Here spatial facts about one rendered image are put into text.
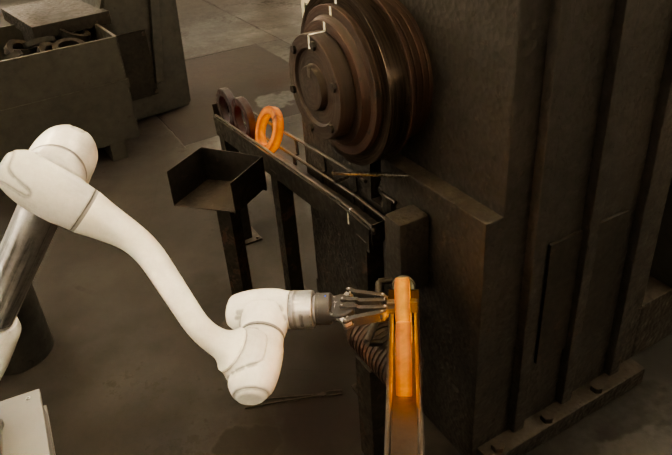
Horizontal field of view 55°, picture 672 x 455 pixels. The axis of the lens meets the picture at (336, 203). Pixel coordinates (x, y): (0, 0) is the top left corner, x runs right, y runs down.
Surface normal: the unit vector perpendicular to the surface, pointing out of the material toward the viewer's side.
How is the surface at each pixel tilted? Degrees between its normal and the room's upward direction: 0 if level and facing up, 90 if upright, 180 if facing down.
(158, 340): 0
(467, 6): 90
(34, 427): 4
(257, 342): 37
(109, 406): 0
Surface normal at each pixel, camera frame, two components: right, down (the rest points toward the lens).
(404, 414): -0.06, -0.91
